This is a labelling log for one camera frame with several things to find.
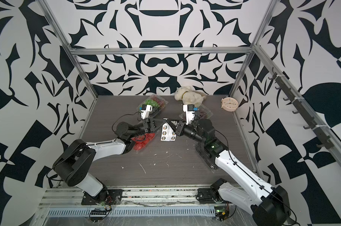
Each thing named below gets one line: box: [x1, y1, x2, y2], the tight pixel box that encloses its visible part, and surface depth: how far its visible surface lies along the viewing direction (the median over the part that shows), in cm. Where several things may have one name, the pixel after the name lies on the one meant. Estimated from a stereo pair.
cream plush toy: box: [174, 85, 207, 108], surface depth 113 cm
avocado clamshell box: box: [194, 137, 224, 171], surface depth 56 cm
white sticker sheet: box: [160, 121, 177, 142], surface depth 71 cm
